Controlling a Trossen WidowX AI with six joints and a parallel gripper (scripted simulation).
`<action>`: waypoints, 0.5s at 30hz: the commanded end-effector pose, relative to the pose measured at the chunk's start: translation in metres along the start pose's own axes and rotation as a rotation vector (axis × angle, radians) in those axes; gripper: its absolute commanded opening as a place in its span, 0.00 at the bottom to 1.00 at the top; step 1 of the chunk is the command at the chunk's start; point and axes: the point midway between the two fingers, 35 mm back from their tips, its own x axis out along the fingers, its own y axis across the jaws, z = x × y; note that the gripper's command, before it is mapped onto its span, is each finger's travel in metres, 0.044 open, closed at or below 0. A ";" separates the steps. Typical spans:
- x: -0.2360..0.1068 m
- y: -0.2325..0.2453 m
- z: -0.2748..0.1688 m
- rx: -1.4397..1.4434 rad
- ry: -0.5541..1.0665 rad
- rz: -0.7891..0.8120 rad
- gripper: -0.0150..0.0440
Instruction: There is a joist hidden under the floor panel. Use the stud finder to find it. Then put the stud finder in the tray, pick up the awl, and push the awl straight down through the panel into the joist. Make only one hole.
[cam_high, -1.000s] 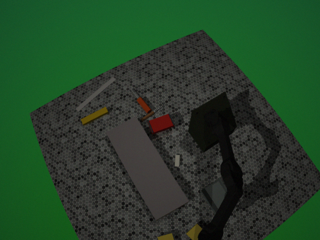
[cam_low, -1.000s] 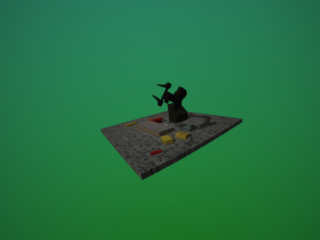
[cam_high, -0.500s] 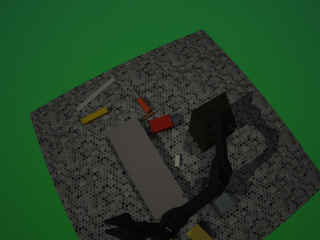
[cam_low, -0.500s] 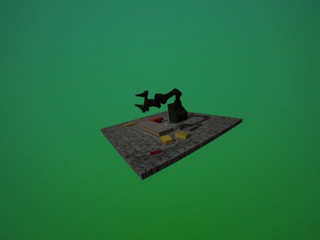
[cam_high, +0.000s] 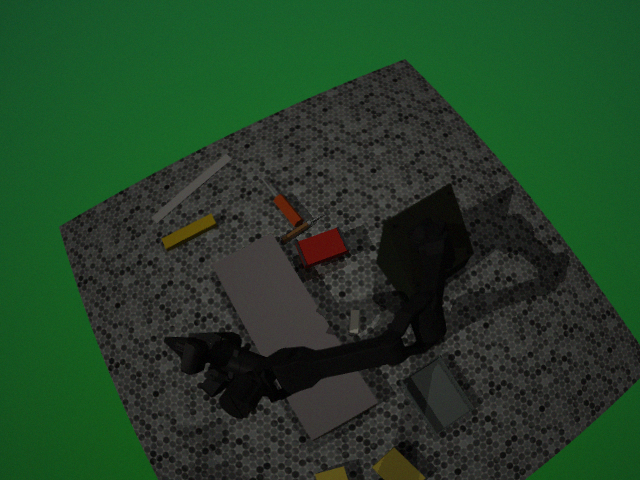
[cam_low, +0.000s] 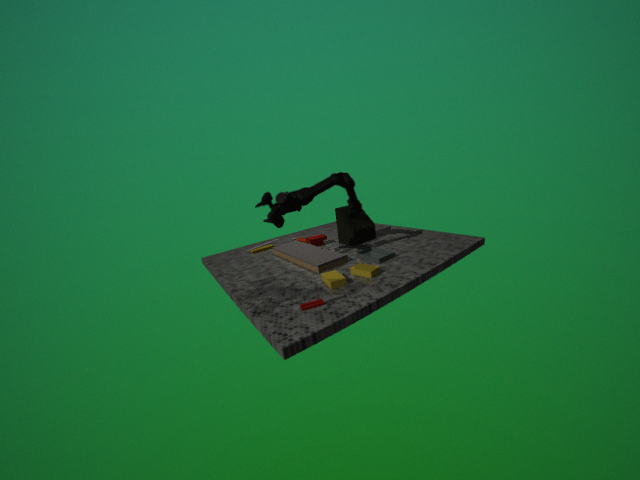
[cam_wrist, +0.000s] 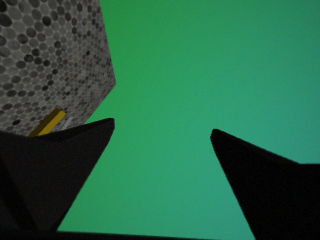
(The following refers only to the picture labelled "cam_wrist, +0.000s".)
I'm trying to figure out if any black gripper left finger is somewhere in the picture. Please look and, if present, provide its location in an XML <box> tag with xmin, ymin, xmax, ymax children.
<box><xmin>0</xmin><ymin>118</ymin><xmax>115</xmax><ymax>231</ymax></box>

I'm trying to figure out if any olive yellow rectangular bar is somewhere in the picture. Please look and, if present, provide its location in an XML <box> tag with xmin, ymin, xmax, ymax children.
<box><xmin>28</xmin><ymin>108</ymin><xmax>66</xmax><ymax>137</ymax></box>

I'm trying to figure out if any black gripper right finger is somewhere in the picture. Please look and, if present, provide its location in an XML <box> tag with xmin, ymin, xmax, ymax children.
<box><xmin>210</xmin><ymin>129</ymin><xmax>320</xmax><ymax>240</ymax></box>

